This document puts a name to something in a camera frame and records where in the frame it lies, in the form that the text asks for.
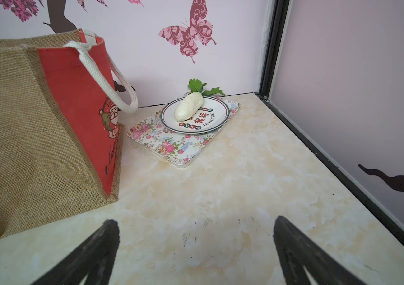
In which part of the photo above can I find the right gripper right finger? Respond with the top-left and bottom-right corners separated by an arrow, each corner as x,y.
274,216 -> 364,285

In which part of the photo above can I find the brown jute tote bag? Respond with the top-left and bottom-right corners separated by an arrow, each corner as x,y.
0,29 -> 138,239

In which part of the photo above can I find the round white printed plate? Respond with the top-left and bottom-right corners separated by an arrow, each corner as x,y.
160,97 -> 232,134

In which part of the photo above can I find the white toy radish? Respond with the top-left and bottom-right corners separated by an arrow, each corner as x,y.
174,78 -> 226,122

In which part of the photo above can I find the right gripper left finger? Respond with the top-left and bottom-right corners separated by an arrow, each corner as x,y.
34,220 -> 120,285

